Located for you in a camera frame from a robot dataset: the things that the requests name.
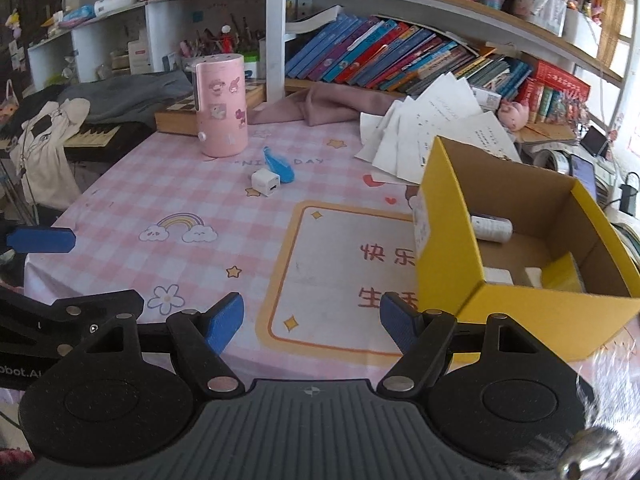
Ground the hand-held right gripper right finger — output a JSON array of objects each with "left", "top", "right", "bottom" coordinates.
[{"left": 377, "top": 292, "right": 551, "bottom": 401}]

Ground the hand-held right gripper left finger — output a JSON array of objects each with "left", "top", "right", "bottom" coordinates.
[{"left": 75, "top": 291, "right": 246, "bottom": 401}]

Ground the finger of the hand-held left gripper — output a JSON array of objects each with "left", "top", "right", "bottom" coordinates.
[
  {"left": 0, "top": 287, "right": 145, "bottom": 356},
  {"left": 7, "top": 226, "right": 77, "bottom": 257}
]

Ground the yellow cardboard box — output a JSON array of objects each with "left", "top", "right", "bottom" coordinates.
[{"left": 412, "top": 135, "right": 640, "bottom": 363}]

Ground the small white bottle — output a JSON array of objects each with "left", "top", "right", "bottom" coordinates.
[{"left": 470, "top": 214, "right": 513, "bottom": 243}]

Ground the small blue plastic toy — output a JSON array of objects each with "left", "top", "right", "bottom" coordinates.
[{"left": 262, "top": 146, "right": 296, "bottom": 184}]

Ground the yellow tape roll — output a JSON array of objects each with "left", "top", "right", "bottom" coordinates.
[{"left": 540, "top": 252, "right": 586, "bottom": 292}]

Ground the pink checkered desktop cloth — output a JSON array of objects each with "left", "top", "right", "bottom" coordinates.
[{"left": 22, "top": 120, "right": 640, "bottom": 393}]

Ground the cream fabric bag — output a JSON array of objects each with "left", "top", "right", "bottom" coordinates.
[{"left": 10, "top": 97, "right": 91, "bottom": 211}]

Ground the flat white item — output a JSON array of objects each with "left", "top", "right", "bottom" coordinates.
[{"left": 482, "top": 266, "right": 515, "bottom": 286}]

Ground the black piano keyboard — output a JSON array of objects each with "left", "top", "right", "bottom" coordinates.
[{"left": 0, "top": 120, "right": 156, "bottom": 163}]

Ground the white charger cube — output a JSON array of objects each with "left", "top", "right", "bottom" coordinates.
[{"left": 251, "top": 169, "right": 280, "bottom": 198}]

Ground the grey cloth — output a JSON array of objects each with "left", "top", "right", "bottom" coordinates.
[{"left": 57, "top": 71, "right": 193, "bottom": 126}]

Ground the wooden chess board box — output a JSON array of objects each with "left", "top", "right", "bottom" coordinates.
[{"left": 154, "top": 82, "right": 266, "bottom": 137}]

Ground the pink sticker-covered cylinder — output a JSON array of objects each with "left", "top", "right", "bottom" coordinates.
[{"left": 192, "top": 54, "right": 249, "bottom": 158}]

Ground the white box with red label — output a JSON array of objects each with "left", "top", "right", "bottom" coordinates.
[{"left": 127, "top": 30, "right": 153, "bottom": 75}]

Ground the pile of white paper sheets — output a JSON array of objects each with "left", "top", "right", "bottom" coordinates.
[{"left": 354, "top": 72, "right": 523, "bottom": 185}]

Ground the grey tape roll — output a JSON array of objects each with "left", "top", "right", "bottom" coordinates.
[{"left": 535, "top": 146, "right": 576, "bottom": 176}]

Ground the blue packet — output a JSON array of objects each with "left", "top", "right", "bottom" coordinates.
[{"left": 59, "top": 5, "right": 96, "bottom": 28}]

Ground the pink folded cloth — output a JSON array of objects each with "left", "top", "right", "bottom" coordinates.
[{"left": 248, "top": 85, "right": 406, "bottom": 127}]

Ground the smartphone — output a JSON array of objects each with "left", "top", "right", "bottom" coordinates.
[{"left": 570, "top": 154, "right": 598, "bottom": 201}]

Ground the pink pig plush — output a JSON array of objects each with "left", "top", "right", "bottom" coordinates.
[{"left": 498, "top": 100, "right": 529, "bottom": 131}]

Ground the white tissue pack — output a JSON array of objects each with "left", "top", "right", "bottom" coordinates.
[{"left": 94, "top": 0, "right": 138, "bottom": 16}]

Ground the pen holder with pens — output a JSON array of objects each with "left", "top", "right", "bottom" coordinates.
[{"left": 180, "top": 15, "right": 266, "bottom": 81}]

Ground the black power adapter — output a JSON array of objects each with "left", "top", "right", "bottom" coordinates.
[{"left": 620, "top": 172, "right": 640, "bottom": 213}]

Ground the black tablet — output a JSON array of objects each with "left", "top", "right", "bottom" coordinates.
[{"left": 580, "top": 125, "right": 611, "bottom": 158}]

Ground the row of colourful books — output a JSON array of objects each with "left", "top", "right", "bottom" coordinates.
[{"left": 285, "top": 14, "right": 533, "bottom": 101}]

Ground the row of red dictionaries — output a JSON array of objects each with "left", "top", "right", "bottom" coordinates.
[{"left": 515, "top": 60, "right": 591, "bottom": 126}]

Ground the white bookshelf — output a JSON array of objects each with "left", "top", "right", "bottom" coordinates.
[{"left": 27, "top": 0, "right": 636, "bottom": 103}]

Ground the white storage bin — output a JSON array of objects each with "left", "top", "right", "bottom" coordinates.
[{"left": 562, "top": 7, "right": 601, "bottom": 58}]

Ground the woven bamboo mat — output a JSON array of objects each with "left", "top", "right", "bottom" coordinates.
[{"left": 597, "top": 0, "right": 626, "bottom": 68}]

